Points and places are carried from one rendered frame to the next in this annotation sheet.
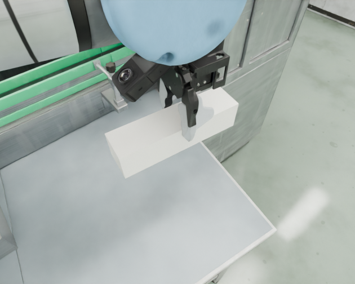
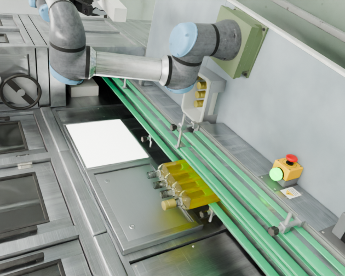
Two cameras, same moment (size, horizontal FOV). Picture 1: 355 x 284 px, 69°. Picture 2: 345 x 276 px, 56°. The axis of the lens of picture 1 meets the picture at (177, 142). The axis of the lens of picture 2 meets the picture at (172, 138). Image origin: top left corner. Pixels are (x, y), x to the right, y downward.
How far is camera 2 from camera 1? 1.39 m
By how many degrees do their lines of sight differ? 25
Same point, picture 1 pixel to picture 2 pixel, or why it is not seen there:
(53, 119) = (156, 98)
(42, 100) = (145, 102)
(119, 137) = (112, 15)
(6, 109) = (149, 110)
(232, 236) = not seen: outside the picture
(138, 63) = (81, 8)
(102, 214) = not seen: hidden behind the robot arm
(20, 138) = (167, 107)
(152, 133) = (109, 6)
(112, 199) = not seen: hidden behind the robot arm
